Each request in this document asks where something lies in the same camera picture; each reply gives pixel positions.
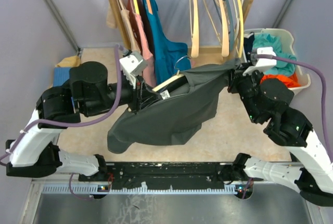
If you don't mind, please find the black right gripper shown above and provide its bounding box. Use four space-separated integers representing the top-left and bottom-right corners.
225 62 262 123

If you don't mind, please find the cream wooden hanger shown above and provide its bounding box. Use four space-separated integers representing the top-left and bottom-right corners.
126 55 192 113
202 0 229 58
189 0 200 58

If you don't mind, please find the dark grey t-shirt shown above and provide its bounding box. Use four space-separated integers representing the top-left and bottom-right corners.
107 58 240 154

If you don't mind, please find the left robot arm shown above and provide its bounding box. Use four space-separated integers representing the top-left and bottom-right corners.
5 61 161 181

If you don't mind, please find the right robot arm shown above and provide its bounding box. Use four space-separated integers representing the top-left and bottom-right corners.
227 64 332 207

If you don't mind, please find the teal blue hanging t-shirt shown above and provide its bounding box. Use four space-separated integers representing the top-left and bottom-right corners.
143 0 191 85

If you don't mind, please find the pink hanging t-shirt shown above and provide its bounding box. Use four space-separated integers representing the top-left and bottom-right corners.
127 0 157 87

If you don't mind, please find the yellow cream hanger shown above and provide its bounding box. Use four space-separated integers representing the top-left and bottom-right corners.
233 0 244 58

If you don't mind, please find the beige hanging t-shirt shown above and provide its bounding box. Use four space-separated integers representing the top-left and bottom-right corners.
106 0 142 53

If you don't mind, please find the navy garment in basket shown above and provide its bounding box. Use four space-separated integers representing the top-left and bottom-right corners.
244 32 255 61

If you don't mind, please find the turquoise garment in basket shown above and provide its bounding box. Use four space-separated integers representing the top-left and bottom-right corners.
252 33 297 77

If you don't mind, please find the orange garment in basket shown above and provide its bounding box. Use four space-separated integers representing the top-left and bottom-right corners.
261 73 301 88

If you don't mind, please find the white laundry basket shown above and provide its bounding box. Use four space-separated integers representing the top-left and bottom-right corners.
244 28 311 95

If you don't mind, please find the yellow cloth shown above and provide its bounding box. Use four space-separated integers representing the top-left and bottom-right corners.
55 55 81 68

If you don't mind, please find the blue folded cloth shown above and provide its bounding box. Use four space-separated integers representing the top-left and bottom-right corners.
53 67 71 87

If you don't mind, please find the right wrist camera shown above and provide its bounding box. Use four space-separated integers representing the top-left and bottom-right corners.
243 47 277 76

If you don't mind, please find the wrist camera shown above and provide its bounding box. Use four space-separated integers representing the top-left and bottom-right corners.
243 47 277 76
120 51 148 87

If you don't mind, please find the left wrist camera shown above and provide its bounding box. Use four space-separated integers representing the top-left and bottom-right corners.
120 51 148 87

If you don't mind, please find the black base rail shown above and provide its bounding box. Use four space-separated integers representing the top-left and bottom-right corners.
79 162 249 191

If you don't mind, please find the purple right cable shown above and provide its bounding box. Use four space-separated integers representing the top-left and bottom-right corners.
256 54 333 166

